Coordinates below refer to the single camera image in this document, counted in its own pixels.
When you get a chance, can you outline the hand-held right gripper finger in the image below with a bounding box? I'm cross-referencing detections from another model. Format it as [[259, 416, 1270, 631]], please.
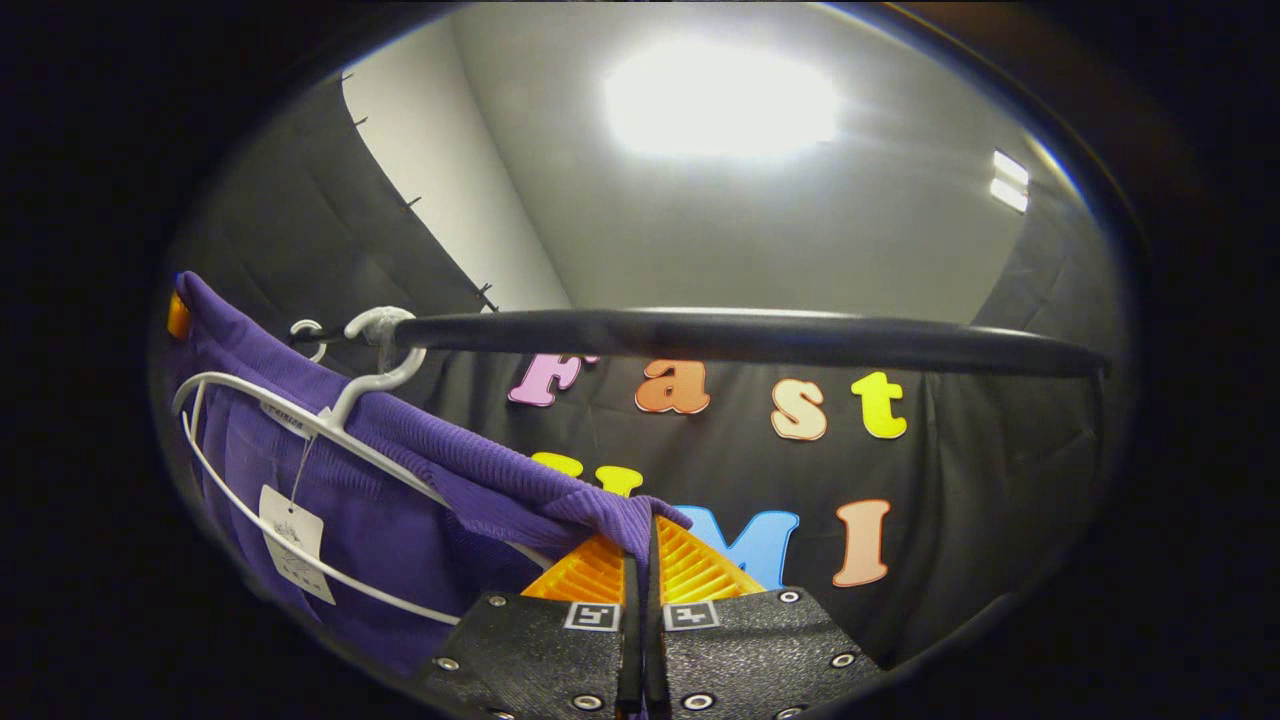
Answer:
[[415, 533, 642, 720], [645, 515, 886, 720]]

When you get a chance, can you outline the purple jacket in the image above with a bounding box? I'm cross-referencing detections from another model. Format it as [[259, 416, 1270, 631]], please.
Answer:
[[165, 272, 693, 676]]

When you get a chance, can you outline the white plastic clothes hanger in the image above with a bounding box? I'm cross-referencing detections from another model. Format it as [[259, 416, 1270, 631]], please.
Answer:
[[172, 306, 556, 627], [288, 318, 329, 363]]

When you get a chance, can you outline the black metal clothes rack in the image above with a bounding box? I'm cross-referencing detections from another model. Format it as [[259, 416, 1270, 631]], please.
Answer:
[[290, 308, 1111, 379]]

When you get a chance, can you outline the white paper price tag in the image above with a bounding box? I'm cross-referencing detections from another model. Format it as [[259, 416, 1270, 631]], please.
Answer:
[[258, 485, 337, 605]]

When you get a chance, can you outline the black backdrop cloth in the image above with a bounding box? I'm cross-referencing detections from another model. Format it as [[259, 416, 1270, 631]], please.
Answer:
[[165, 75, 1126, 666]]

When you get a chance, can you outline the large ceiling light panel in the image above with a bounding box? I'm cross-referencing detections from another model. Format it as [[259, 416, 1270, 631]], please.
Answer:
[[603, 40, 841, 159]]

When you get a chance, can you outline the small ceiling light panel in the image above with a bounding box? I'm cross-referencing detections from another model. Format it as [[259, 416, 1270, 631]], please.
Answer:
[[990, 148, 1031, 213]]

